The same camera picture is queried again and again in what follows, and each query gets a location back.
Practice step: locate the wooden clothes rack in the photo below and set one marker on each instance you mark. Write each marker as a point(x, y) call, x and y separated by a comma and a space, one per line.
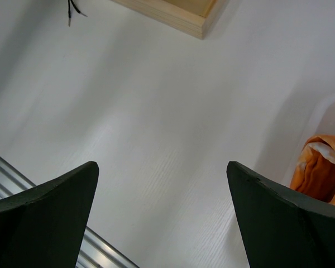
point(194, 18)

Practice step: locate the white plastic basket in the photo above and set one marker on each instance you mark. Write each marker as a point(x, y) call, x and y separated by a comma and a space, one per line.
point(288, 135)

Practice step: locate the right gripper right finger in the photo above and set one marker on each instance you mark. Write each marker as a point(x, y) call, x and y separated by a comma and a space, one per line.
point(279, 226)

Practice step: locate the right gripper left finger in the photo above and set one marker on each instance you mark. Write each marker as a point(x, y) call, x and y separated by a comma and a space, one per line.
point(44, 226)

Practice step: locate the aluminium mounting rail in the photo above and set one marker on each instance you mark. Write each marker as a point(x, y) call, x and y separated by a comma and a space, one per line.
point(94, 251)

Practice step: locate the orange white cloth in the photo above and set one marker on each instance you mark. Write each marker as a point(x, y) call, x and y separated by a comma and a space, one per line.
point(314, 174)

